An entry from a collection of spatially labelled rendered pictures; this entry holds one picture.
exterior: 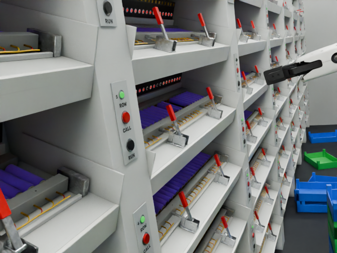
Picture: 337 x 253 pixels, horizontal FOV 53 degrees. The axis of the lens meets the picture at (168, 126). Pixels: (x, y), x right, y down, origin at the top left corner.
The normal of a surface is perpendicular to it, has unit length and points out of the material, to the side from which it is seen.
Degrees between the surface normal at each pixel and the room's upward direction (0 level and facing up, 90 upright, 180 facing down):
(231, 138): 90
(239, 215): 90
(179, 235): 20
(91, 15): 90
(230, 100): 90
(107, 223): 110
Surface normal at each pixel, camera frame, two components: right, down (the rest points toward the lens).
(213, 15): -0.41, 0.25
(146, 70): 0.89, 0.30
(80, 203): 0.18, -0.92
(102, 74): 0.90, -0.04
